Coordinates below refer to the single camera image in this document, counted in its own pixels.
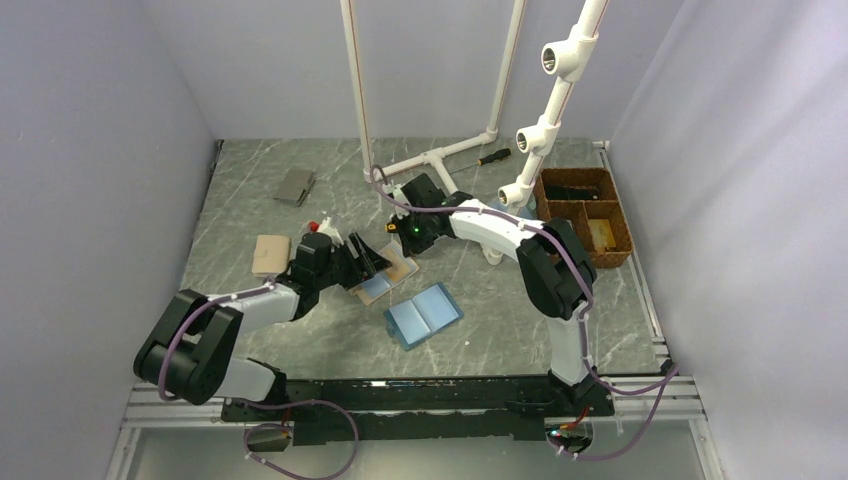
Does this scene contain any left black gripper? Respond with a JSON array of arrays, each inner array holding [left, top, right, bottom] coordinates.
[[315, 232, 391, 291]]

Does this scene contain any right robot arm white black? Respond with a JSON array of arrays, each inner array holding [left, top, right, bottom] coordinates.
[[386, 200, 597, 415]]

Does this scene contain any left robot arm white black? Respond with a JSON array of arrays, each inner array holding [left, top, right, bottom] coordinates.
[[133, 233, 392, 420]]

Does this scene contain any open blue card holder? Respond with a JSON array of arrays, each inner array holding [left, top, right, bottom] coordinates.
[[383, 282, 464, 351]]

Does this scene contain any tan card holder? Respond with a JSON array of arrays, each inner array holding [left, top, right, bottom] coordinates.
[[251, 234, 291, 277]]

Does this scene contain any grey card holder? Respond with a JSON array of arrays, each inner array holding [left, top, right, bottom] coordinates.
[[273, 168, 315, 207]]

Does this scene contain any black item in basket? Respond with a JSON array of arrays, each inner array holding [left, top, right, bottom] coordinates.
[[544, 185, 601, 201]]

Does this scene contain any brown wicker basket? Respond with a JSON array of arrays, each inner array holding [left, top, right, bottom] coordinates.
[[533, 167, 634, 269]]

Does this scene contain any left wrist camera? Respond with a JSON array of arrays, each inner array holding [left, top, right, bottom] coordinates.
[[307, 216, 344, 246]]

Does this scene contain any blue card holder behind post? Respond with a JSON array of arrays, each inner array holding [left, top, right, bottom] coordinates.
[[488, 201, 536, 220]]

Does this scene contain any white pvc pipe frame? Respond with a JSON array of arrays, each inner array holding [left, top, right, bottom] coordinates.
[[339, 0, 526, 192]]

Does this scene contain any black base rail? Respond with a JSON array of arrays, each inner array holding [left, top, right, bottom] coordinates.
[[222, 373, 615, 446]]

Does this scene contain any white pvc pipe post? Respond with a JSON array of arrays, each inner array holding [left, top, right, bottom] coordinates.
[[482, 0, 611, 268]]

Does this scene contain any aluminium frame rail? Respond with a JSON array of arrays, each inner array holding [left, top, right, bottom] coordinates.
[[107, 356, 706, 479]]

